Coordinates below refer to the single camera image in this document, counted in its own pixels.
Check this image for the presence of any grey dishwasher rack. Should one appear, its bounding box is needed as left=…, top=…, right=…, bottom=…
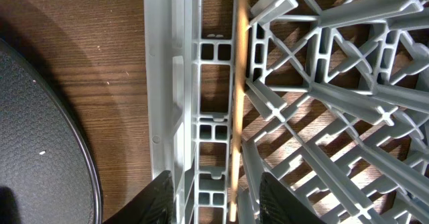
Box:
left=144, top=0, right=428, bottom=223

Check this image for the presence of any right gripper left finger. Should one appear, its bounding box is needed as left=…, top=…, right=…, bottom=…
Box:
left=103, top=170, right=174, bottom=224

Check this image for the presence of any wooden chopstick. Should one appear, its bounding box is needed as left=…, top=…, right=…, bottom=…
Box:
left=229, top=0, right=249, bottom=223

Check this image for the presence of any round black tray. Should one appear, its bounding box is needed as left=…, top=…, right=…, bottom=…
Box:
left=1, top=42, right=102, bottom=223

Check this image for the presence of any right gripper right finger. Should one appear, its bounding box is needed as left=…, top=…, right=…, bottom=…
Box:
left=259, top=172, right=325, bottom=224

